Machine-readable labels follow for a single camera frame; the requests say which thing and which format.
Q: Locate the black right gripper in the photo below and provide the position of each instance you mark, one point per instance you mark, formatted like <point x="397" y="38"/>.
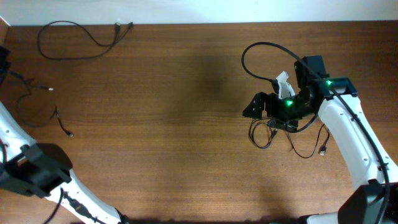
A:
<point x="272" y="98"/>

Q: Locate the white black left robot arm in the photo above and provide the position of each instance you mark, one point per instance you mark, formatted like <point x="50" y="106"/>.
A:
<point x="31" y="168"/>

